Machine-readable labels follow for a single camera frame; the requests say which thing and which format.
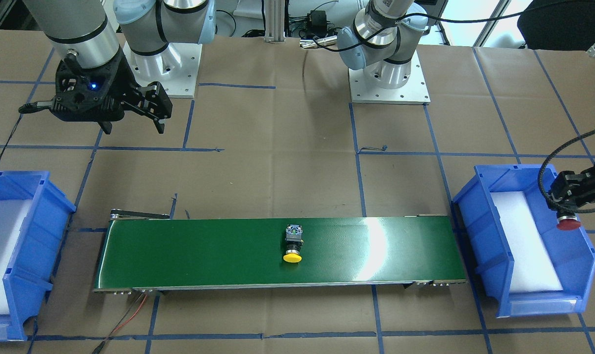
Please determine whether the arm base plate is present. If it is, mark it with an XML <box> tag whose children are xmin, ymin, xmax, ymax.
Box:
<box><xmin>347</xmin><ymin>52</ymin><xmax>431</xmax><ymax>105</ymax></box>
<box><xmin>123</xmin><ymin>42</ymin><xmax>203</xmax><ymax>98</ymax></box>

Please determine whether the black power adapter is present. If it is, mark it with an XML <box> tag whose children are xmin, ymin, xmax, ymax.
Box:
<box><xmin>307</xmin><ymin>10</ymin><xmax>327</xmax><ymax>31</ymax></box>

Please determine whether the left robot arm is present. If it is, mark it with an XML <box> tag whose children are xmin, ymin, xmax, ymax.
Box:
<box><xmin>336</xmin><ymin>0</ymin><xmax>595</xmax><ymax>220</ymax></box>

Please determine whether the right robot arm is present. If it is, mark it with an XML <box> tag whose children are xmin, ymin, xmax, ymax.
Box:
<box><xmin>19</xmin><ymin>0</ymin><xmax>216</xmax><ymax>134</ymax></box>

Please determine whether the blue bin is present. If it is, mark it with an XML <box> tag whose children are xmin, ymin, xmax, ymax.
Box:
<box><xmin>0</xmin><ymin>171</ymin><xmax>76</xmax><ymax>341</ymax></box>
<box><xmin>453</xmin><ymin>164</ymin><xmax>595</xmax><ymax>318</ymax></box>

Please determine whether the red black wire pair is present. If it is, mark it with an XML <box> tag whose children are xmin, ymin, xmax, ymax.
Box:
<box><xmin>92</xmin><ymin>292</ymin><xmax>150</xmax><ymax>354</ymax></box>

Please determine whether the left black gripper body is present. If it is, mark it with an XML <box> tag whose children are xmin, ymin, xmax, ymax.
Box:
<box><xmin>547</xmin><ymin>163</ymin><xmax>595</xmax><ymax>217</ymax></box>

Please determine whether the red mushroom push button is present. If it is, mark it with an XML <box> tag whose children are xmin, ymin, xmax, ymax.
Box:
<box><xmin>556</xmin><ymin>214</ymin><xmax>582</xmax><ymax>231</ymax></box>

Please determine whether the green conveyor belt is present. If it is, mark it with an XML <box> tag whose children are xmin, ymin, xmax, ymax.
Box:
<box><xmin>93</xmin><ymin>216</ymin><xmax>466</xmax><ymax>293</ymax></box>

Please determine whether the aluminium profile post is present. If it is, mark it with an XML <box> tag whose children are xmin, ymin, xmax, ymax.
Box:
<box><xmin>262</xmin><ymin>0</ymin><xmax>288</xmax><ymax>43</ymax></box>

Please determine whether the yellow mushroom push button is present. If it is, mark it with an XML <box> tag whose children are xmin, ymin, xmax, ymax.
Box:
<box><xmin>283</xmin><ymin>224</ymin><xmax>304</xmax><ymax>264</ymax></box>

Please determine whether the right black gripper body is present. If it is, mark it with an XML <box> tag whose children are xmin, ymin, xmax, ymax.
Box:
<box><xmin>49</xmin><ymin>49</ymin><xmax>143</xmax><ymax>121</ymax></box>

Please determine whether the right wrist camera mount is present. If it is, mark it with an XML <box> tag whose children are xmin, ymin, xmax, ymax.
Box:
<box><xmin>17</xmin><ymin>54</ymin><xmax>116</xmax><ymax>121</ymax></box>

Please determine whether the black braided cable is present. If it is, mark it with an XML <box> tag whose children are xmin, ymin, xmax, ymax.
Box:
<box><xmin>538</xmin><ymin>124</ymin><xmax>595</xmax><ymax>214</ymax></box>

